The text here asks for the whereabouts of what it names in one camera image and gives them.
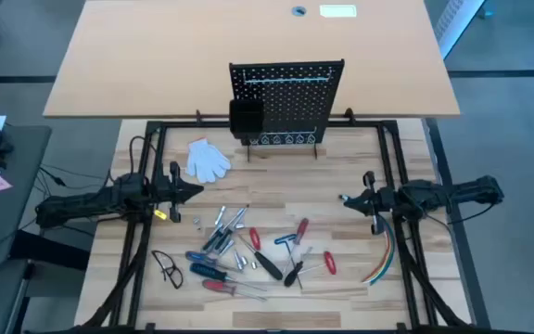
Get black floor cables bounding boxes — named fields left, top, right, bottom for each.
left=34, top=161, right=115, bottom=192

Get blue T-handle hex key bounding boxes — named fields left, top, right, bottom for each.
left=273, top=234, right=304, bottom=291

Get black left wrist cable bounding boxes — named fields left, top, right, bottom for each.
left=129, top=135, right=157, bottom=180

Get wire hook rail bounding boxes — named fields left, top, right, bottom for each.
left=248, top=126, right=318, bottom=146

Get black metal rig frame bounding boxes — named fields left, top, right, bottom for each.
left=79, top=119, right=475, bottom=334

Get coloured cable bundle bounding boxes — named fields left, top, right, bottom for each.
left=362, top=217, right=389, bottom=284

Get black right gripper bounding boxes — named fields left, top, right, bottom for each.
left=343, top=170, right=394, bottom=236

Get slotted tool holder rail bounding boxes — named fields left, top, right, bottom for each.
left=242, top=69, right=332, bottom=85

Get slim black-handled driver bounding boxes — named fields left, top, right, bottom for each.
left=201, top=213, right=239, bottom=254
left=214, top=206, right=250, bottom=255

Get black-and-blue-handled screwdriver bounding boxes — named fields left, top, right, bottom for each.
left=189, top=262, right=267, bottom=292

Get black metal pegboard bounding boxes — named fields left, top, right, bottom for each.
left=227, top=58, right=346, bottom=162

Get red-handled flat screwdriver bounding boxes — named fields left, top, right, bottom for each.
left=201, top=278, right=269, bottom=302

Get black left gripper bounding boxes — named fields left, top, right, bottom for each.
left=153, top=160, right=205, bottom=224

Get black-framed safety glasses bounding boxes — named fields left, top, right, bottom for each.
left=150, top=249, right=185, bottom=290

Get black pegboard bin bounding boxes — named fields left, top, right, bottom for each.
left=228, top=98, right=266, bottom=139

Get white rectangular desk plate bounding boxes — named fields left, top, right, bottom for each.
left=319, top=4, right=358, bottom=19

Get yellow cable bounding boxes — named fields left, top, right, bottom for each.
left=366, top=217, right=392, bottom=285

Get white perforated panel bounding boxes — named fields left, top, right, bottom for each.
left=435, top=0, right=487, bottom=60

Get white work glove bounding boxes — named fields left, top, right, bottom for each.
left=185, top=137, right=233, bottom=185

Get light wooden desk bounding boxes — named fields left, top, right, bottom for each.
left=43, top=0, right=462, bottom=120

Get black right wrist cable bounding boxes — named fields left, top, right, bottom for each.
left=426, top=202, right=498, bottom=228

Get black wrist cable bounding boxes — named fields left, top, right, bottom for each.
left=129, top=135, right=157, bottom=180
left=426, top=202, right=498, bottom=228

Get dark grey side table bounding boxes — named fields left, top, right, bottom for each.
left=0, top=123, right=53, bottom=266

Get green cable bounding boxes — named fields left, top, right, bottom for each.
left=372, top=217, right=394, bottom=286

